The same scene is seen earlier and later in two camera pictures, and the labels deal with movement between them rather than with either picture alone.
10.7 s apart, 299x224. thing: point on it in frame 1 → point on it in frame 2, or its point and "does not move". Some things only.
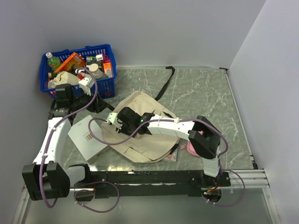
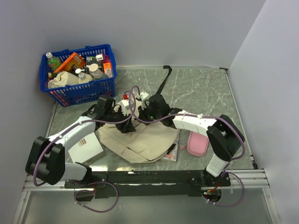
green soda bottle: [53, 63] does not move
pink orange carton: [107, 65] does not move
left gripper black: [98, 105] → [126, 126]
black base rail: [194, 183] does not move
